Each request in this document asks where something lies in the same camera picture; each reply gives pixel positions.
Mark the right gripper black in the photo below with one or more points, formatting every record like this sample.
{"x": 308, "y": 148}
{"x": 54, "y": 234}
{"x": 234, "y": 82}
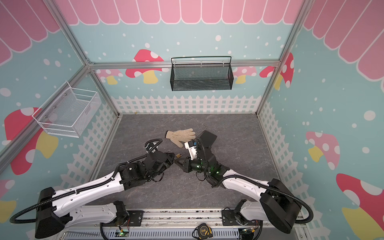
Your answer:
{"x": 204, "y": 149}

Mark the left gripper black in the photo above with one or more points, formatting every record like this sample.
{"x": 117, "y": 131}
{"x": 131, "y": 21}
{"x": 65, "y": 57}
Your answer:
{"x": 169, "y": 161}

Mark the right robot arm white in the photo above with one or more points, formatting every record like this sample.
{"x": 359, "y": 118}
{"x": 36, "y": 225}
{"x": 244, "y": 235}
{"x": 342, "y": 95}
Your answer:
{"x": 269, "y": 201}

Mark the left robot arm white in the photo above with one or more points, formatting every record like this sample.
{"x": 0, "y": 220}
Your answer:
{"x": 57, "y": 210}

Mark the beige knit work glove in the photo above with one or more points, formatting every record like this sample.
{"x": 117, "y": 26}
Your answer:
{"x": 181, "y": 136}

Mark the black flat box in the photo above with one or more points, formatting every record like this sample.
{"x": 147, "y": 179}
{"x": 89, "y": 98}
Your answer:
{"x": 207, "y": 138}

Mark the yellow black tape measure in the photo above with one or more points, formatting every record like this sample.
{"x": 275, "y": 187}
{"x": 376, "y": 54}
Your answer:
{"x": 202, "y": 232}

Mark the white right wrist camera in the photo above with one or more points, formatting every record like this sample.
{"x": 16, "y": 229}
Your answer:
{"x": 191, "y": 146}

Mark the black mesh wall basket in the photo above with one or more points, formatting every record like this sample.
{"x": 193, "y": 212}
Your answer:
{"x": 209, "y": 73}

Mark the white wire wall basket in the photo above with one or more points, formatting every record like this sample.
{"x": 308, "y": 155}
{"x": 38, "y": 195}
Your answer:
{"x": 68, "y": 112}

